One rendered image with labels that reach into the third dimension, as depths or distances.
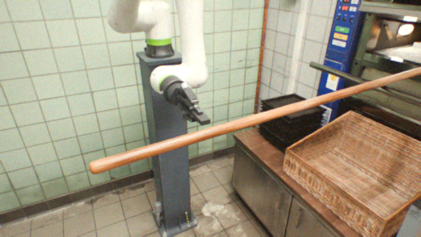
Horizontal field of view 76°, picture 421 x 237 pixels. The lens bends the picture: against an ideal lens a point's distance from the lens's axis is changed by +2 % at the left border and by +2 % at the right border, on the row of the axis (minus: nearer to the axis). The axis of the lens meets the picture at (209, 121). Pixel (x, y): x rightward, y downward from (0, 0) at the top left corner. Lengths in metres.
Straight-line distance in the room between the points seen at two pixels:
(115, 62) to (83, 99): 0.32
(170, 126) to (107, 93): 0.65
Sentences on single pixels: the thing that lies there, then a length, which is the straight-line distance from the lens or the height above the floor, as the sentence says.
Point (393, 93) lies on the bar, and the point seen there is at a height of 1.17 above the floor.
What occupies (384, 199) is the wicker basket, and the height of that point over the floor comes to 0.59.
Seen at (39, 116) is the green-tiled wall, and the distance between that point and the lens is 2.03.
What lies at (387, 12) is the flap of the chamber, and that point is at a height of 1.41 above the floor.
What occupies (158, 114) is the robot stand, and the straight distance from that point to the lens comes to 1.45.
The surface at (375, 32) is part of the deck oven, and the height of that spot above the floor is 1.28.
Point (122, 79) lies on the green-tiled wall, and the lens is 1.97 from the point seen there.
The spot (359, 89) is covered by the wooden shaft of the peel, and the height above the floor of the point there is 1.20.
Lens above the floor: 1.56
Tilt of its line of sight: 29 degrees down
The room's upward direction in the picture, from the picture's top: straight up
